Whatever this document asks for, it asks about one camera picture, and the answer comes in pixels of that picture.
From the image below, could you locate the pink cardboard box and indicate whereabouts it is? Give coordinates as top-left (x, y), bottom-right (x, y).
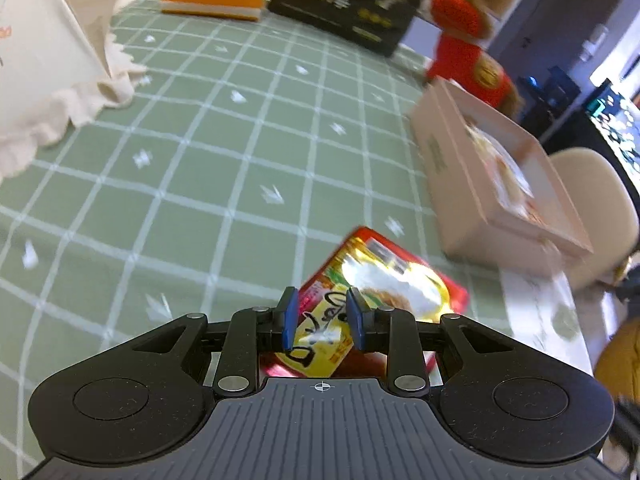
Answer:
top-left (410, 79), bottom-right (592, 278)

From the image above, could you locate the red shiny snack bag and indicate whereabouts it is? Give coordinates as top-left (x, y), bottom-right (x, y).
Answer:
top-left (260, 226), bottom-right (469, 378)

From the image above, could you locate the yellow cartoon snack bag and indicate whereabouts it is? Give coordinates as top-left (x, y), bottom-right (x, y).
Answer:
top-left (464, 117), bottom-right (542, 224)

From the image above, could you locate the beige chair right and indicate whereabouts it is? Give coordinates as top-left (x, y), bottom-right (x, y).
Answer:
top-left (550, 148), bottom-right (639, 292)

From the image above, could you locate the cream canvas tote bag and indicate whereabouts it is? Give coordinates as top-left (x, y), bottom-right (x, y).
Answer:
top-left (1, 0), bottom-right (146, 179)

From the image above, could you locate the red plush horse toy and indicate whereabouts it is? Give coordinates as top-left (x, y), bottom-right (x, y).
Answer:
top-left (420, 0), bottom-right (523, 119)

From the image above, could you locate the green checked tablecloth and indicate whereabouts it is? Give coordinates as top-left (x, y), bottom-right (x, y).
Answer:
top-left (0, 0), bottom-right (597, 480)

